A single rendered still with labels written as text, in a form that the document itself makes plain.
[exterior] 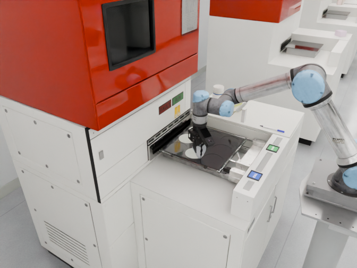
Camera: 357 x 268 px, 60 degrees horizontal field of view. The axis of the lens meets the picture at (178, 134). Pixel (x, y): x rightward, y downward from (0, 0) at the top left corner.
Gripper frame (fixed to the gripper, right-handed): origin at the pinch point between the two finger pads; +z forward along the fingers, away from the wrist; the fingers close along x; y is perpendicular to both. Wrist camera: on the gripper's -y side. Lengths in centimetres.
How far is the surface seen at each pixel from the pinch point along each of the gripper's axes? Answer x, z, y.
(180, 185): 14.8, 9.3, -5.5
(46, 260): 87, 91, 53
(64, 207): 69, 27, 27
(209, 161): -2.9, 1.4, -4.3
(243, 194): 1.9, -4.3, -36.9
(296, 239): -78, 91, -14
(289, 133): -51, -5, -10
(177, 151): 7.0, 1.4, 12.0
